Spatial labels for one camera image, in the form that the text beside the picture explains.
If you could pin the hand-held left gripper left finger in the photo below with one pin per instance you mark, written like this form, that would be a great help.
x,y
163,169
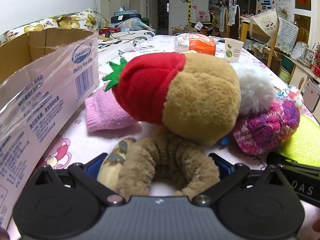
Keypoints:
x,y
93,166

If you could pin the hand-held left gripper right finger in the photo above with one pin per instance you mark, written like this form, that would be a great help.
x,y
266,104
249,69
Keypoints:
x,y
225,166

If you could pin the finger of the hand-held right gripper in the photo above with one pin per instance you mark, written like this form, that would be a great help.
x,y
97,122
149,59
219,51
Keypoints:
x,y
287,161

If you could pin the pink knitted sock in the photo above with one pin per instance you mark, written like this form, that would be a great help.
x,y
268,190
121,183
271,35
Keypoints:
x,y
105,115

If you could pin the brown plush toy red hat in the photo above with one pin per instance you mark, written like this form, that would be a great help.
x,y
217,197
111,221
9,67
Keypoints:
x,y
200,100

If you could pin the printed cardboard box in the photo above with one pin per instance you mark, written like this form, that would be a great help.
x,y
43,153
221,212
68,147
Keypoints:
x,y
37,100

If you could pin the pink bear print tablecloth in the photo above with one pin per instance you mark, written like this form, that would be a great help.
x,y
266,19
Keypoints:
x,y
82,145

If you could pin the yellow-green cloth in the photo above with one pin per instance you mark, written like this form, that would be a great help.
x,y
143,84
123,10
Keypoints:
x,y
305,140

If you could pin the pink purple knitted hat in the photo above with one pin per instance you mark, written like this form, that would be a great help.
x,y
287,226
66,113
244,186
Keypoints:
x,y
265,127

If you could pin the floral fabric pouch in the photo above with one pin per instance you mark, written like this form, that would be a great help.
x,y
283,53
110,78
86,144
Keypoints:
x,y
291,95

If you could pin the grey storage case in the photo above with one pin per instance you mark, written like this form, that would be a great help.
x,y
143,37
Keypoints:
x,y
313,93

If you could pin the white fluffy plush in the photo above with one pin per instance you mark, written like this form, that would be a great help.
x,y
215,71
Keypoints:
x,y
255,90

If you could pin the cream sideboard cabinet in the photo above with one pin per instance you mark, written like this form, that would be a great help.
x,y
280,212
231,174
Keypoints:
x,y
300,80

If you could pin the green waste bin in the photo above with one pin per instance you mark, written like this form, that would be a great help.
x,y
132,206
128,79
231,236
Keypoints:
x,y
285,75

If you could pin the white paper cup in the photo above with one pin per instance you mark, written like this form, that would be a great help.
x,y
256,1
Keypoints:
x,y
232,51

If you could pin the orange white tissue pack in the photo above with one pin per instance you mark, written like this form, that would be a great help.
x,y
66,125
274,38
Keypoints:
x,y
200,46

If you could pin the cartoon print sofa sheet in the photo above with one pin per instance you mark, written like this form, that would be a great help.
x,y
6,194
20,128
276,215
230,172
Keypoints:
x,y
130,38

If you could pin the wooden chair with lace cover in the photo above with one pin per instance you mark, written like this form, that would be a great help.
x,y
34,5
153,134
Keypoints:
x,y
265,27

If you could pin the red flat box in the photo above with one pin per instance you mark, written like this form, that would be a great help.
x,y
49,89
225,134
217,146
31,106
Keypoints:
x,y
110,30

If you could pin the yellow floral sofa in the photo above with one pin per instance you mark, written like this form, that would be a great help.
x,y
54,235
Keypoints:
x,y
67,20

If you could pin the pile of folded clothes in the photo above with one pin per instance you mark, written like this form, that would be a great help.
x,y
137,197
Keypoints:
x,y
127,20

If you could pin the giraffe height chart sticker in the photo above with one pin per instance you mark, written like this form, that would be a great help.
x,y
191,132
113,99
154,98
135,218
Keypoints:
x,y
191,2

